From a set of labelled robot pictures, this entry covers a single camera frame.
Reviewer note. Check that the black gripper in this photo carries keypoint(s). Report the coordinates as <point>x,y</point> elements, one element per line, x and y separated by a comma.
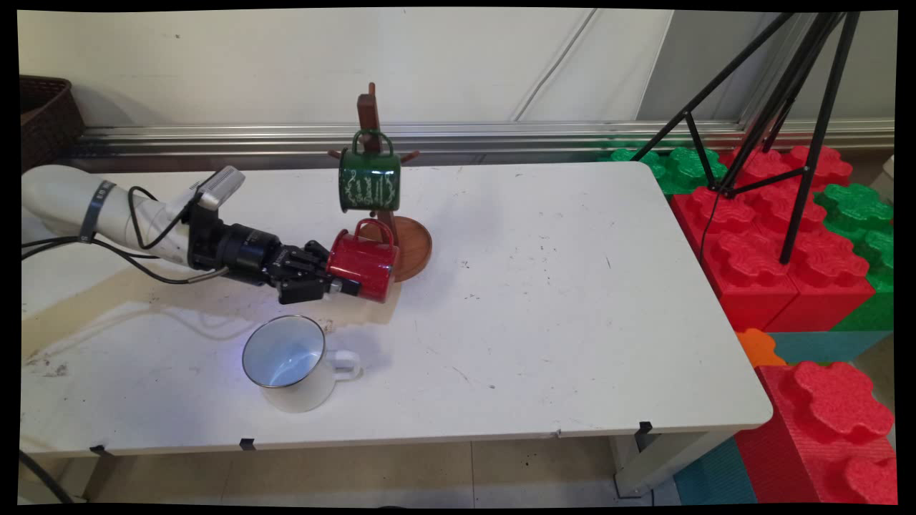
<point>250,254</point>

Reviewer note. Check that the red enamel mug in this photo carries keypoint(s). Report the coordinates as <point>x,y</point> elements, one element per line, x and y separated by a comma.
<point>365,265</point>

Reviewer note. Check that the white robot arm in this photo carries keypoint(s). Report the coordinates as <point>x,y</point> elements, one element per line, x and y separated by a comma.
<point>61,197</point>

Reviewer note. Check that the green enamel mug white print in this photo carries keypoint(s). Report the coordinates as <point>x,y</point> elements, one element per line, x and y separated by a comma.
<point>368,186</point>

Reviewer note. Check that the wooden mug tree stand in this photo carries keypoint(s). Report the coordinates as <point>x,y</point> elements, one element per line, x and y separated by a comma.
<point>415,247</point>

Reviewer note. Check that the black table edge clip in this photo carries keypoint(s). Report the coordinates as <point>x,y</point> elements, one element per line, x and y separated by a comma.
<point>247,444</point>
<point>99,450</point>
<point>645,433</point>

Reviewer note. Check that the dark wicker basket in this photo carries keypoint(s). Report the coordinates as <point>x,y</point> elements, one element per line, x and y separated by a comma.
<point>46,118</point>

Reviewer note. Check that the white table leg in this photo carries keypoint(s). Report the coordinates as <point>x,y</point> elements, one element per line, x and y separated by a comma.
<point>665,458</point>

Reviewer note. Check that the large red foam block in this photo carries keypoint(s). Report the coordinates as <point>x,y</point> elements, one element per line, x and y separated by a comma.
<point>830,275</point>
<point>744,265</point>

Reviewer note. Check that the teal foam block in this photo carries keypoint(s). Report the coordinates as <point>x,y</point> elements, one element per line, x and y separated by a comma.
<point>715,476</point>

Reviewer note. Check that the orange foam piece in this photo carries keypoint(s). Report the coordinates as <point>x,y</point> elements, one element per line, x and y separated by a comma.
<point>758,347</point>

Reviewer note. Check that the black tripod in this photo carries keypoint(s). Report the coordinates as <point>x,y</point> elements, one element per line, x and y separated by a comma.
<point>805,164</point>

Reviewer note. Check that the low red foam block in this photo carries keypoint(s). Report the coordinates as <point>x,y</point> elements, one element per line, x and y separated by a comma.
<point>823,164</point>

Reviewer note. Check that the teal foam mat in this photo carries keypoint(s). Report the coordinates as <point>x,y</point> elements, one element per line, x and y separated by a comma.
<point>830,347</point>

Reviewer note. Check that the tall green foam block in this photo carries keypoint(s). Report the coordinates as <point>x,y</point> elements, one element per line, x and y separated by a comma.
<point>859,211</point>

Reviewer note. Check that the aluminium wall rail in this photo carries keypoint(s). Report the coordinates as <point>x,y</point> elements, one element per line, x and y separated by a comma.
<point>501,136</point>

